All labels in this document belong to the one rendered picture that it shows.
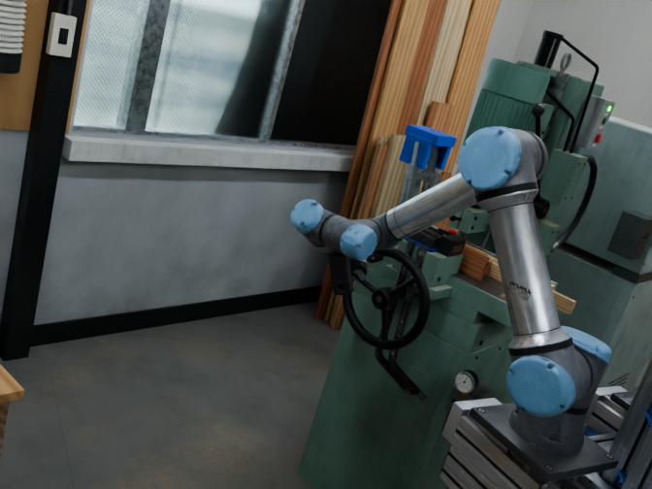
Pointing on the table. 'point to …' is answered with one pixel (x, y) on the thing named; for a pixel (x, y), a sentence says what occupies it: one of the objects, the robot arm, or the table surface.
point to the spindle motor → (508, 97)
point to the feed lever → (539, 179)
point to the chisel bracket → (471, 220)
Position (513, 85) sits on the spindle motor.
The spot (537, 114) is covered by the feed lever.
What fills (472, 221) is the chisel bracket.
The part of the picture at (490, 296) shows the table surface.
